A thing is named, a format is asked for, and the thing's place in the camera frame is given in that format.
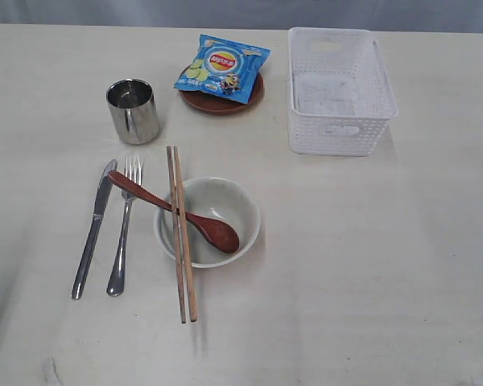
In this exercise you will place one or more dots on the silver metal fork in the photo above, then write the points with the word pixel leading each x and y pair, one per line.
pixel 133 171

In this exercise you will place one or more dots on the grey backdrop curtain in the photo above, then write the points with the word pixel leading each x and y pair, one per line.
pixel 376 15

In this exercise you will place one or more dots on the brown wooden spoon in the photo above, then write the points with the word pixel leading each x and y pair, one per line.
pixel 218 233

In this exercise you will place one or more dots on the white perforated plastic basket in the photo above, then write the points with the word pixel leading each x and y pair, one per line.
pixel 340 99

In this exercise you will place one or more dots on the white floral ceramic bowl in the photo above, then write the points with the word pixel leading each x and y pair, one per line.
pixel 223 221

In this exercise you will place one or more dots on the dark brown round plate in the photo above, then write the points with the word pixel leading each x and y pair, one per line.
pixel 208 103

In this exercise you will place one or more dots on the silver foil packet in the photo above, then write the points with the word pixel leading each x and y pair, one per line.
pixel 132 107

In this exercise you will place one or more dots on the wooden chopstick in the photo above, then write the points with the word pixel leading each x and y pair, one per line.
pixel 192 306
pixel 176 235

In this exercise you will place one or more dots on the silver table knife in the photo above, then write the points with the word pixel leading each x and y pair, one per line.
pixel 100 203

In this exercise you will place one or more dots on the blue chips snack bag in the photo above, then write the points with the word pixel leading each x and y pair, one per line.
pixel 223 68

